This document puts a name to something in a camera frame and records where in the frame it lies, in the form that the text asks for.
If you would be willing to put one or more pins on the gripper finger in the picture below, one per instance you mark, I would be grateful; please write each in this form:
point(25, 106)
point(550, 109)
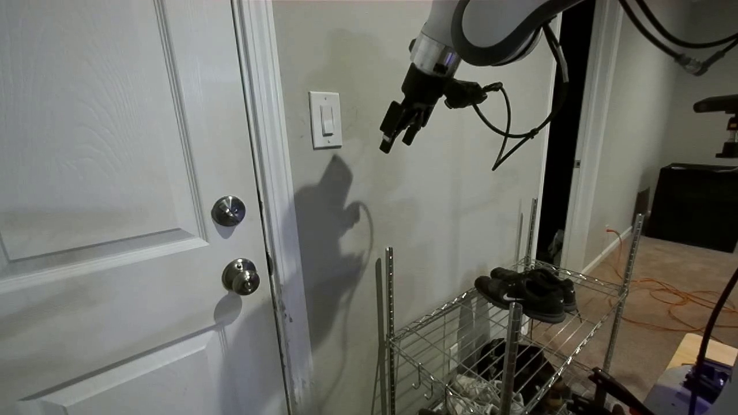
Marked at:
point(416, 124)
point(390, 128)

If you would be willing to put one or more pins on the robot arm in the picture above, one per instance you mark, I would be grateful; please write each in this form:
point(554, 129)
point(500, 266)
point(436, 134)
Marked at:
point(496, 26)

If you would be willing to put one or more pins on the silver door knob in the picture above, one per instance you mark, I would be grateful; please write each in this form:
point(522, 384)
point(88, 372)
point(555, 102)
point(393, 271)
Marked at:
point(241, 277)

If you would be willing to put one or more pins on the pair of white shoes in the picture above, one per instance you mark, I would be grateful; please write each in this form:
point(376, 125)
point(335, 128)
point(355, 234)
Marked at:
point(475, 392)

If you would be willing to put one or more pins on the silver deadbolt lock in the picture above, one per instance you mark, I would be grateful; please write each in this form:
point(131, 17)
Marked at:
point(228, 211)

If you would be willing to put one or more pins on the red and black clamp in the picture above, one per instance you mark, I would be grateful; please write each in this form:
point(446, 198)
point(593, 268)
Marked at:
point(617, 392)

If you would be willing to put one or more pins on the white wall switch plate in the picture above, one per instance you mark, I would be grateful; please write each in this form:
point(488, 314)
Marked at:
point(325, 120)

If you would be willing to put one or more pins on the camera on mount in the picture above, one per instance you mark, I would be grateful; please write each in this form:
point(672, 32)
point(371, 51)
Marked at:
point(720, 105)

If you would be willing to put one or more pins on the pair of dark shoes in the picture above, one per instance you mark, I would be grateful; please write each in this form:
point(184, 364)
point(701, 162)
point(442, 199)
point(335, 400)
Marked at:
point(522, 366)

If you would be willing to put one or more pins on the white panel door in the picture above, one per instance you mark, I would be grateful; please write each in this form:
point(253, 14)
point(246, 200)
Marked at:
point(115, 202)

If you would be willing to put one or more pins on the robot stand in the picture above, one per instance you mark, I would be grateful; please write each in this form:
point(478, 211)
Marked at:
point(674, 389)

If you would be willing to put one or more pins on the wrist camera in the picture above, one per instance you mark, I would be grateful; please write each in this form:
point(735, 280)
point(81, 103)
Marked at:
point(463, 93)

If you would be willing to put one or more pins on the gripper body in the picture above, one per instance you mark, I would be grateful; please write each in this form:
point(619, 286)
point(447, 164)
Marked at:
point(422, 87)

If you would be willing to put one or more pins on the black cabinet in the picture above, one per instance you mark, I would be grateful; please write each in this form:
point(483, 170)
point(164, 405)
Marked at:
point(695, 207)

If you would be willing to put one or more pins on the black sneaker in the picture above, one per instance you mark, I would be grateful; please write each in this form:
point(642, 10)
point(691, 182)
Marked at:
point(522, 300)
point(553, 281)

